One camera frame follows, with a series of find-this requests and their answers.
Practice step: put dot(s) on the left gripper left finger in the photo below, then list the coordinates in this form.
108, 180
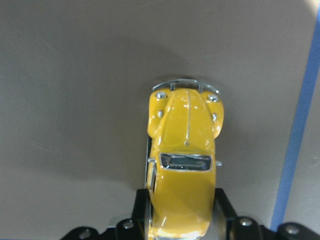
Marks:
132, 228

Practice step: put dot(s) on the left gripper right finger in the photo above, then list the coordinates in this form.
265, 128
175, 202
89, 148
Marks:
230, 226

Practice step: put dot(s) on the yellow toy beetle car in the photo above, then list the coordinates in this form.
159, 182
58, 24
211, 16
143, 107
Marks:
185, 116

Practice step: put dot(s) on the brown paper table mat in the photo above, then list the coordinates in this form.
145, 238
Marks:
75, 81

